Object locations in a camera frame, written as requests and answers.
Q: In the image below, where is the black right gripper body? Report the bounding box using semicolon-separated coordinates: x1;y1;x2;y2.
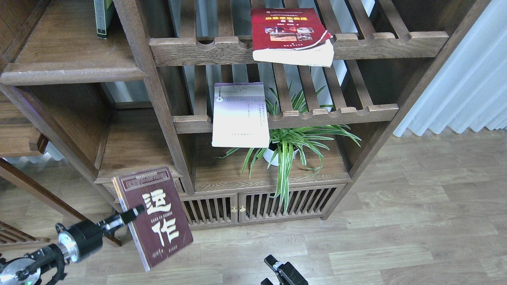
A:
275;262;309;285

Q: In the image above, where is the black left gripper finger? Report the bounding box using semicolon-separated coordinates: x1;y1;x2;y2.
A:
119;205;145;225

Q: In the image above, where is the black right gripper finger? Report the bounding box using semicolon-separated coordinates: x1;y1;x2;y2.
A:
264;255;284;274

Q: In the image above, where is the red paperback book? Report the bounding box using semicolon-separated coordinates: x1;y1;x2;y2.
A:
251;8;334;67

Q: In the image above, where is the dark maroon hardcover book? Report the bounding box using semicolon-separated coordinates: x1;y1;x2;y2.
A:
112;167;194;271

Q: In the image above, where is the dark wooden bookshelf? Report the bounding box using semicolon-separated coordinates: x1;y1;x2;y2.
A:
1;0;490;228

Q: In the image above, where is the white lavender paperback book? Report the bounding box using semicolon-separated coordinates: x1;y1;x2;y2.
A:
212;82;270;148

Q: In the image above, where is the white pleated curtain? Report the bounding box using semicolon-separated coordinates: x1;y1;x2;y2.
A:
393;0;507;137

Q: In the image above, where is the white plant pot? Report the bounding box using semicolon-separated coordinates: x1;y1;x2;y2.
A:
263;146;292;169

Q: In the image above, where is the green spider plant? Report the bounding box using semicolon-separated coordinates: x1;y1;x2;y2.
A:
223;98;360;212

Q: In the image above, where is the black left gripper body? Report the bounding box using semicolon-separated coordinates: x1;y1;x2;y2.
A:
55;220;119;263

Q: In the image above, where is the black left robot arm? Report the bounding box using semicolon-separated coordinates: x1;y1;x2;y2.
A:
0;205;145;285

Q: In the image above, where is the green spine book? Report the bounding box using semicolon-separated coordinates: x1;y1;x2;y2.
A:
94;0;116;39

